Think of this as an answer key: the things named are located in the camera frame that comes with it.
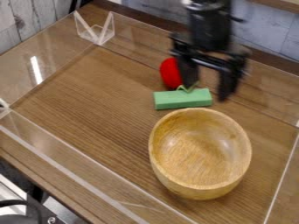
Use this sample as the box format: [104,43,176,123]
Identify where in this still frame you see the wooden bowl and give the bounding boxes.
[148,108,252,200]

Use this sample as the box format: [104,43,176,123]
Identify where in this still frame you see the green rectangular block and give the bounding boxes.
[153,88,212,110]

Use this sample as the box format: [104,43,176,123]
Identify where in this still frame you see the clear acrylic tray walls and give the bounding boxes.
[0,16,299,224]

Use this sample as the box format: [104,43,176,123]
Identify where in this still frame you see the black metal bracket with screw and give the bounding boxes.
[25,196,65,224]

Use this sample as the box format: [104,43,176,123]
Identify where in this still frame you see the red plush fruit green leaf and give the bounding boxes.
[158,57,197,93]

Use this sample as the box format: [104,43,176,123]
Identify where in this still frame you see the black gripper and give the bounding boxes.
[169,32,249,102]

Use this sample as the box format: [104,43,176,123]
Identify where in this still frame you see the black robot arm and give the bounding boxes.
[169,0,249,102]

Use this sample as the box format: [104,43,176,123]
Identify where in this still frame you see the black cable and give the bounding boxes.
[0,199,39,224]

